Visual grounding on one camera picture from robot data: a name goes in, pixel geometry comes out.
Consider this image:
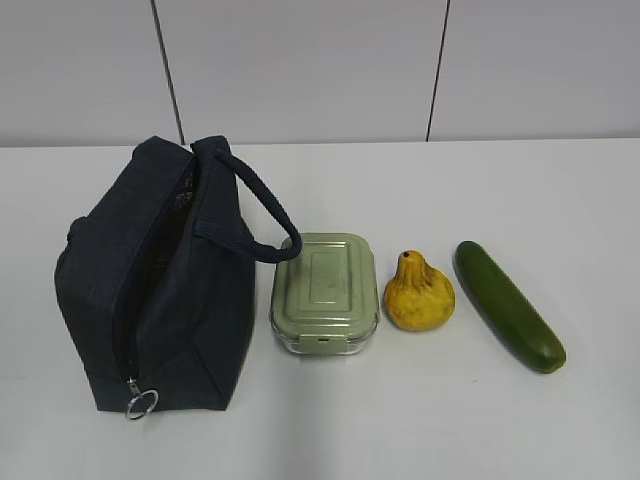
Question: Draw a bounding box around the green lidded glass food container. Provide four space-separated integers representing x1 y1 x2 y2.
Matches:
270 232 380 356

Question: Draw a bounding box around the yellow pear-shaped gourd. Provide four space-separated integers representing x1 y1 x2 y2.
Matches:
383 250 456 332

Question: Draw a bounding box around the dark navy fabric lunch bag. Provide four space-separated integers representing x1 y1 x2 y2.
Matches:
54 136 302 421

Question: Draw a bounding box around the dark green cucumber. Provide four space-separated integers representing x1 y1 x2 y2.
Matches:
453 240 567 374

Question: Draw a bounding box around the silver zipper pull ring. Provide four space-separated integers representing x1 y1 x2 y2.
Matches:
124 378 160 421

